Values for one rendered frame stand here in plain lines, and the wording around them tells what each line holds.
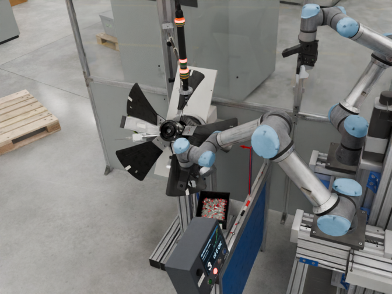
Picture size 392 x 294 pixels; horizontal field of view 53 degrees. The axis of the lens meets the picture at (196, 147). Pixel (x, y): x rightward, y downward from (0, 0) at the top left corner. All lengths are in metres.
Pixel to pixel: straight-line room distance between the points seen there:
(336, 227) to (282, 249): 1.49
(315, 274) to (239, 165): 0.97
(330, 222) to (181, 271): 0.60
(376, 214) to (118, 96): 2.13
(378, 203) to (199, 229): 0.85
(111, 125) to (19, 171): 1.19
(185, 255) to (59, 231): 2.11
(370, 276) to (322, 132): 1.15
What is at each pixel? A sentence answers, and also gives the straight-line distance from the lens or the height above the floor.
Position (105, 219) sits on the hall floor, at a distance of 3.42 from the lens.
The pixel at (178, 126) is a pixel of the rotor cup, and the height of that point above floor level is 1.24.
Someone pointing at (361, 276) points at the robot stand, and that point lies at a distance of 1.85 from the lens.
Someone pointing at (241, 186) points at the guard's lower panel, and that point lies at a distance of 3.22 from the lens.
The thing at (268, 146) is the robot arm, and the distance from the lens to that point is 1.49.
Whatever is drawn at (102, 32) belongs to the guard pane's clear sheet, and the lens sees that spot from 3.08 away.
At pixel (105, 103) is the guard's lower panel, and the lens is 3.38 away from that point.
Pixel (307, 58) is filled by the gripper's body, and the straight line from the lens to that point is 1.94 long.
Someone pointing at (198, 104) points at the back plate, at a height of 1.20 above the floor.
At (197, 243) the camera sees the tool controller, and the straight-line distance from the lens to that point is 1.48.
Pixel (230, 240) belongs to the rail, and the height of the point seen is 0.85.
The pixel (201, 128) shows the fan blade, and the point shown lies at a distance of 2.11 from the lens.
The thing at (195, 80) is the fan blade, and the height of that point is 1.43.
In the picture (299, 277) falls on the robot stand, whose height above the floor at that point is 0.23.
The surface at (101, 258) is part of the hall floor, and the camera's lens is 3.15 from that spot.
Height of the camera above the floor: 2.39
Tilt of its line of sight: 37 degrees down
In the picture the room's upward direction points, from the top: 4 degrees counter-clockwise
